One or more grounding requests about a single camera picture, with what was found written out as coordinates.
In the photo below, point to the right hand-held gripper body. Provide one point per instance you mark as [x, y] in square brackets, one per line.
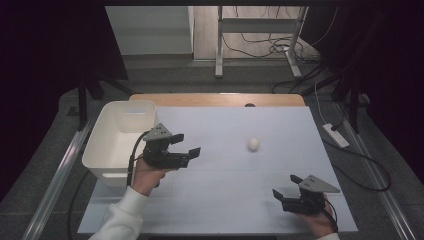
[305, 201]

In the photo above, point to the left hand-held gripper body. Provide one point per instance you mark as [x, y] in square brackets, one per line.
[163, 156]

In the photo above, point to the white plastic bin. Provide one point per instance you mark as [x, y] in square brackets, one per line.
[113, 146]

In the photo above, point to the plain white egg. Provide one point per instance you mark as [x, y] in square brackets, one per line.
[253, 144]

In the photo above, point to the person's left hand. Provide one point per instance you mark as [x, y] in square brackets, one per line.
[148, 178]

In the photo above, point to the person's right hand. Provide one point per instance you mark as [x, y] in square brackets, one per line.
[320, 225]

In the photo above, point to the wooden table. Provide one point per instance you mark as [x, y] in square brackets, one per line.
[200, 100]

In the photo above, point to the white table mat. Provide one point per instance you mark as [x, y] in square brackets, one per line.
[226, 186]

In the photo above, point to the white power strip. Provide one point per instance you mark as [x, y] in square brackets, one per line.
[336, 135]

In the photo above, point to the black table grommet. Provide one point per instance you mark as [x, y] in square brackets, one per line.
[249, 105]

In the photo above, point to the person's left white sleeve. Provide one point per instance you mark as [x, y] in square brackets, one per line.
[121, 216]

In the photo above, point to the black metal stand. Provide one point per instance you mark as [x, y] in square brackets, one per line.
[82, 100]
[353, 106]

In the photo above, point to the white cabinet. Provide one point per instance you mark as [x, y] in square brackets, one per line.
[150, 30]

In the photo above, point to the aluminium floor rail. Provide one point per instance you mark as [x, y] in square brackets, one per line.
[56, 186]
[383, 193]

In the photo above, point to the grey metal desk frame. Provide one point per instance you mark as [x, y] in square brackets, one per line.
[219, 50]

